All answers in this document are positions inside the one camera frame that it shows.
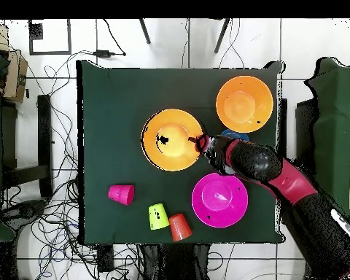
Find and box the large orange bowl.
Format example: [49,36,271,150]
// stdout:
[140,108,204,172]
[215,75,274,134]

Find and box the green cup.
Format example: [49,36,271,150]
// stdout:
[147,203,171,231]

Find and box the dark blue bowl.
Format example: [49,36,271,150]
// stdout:
[220,128,249,141]

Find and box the large pink bowl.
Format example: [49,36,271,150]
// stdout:
[191,172,249,229]

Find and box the dark green tablecloth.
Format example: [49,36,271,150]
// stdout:
[75,59,285,244]

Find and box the orange cup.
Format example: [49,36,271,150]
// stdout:
[168,213,193,243]

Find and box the red cup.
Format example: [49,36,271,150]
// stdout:
[107,184,136,207]

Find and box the black tripod leg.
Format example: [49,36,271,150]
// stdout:
[214,18,231,54]
[138,18,152,45]

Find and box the black stand base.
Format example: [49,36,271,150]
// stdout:
[5,199,49,221]

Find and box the cardboard box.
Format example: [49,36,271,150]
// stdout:
[0,24,28,104]

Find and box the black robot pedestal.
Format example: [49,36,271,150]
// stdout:
[139,243,211,280]

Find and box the black bench frame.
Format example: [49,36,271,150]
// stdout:
[1,94,55,199]

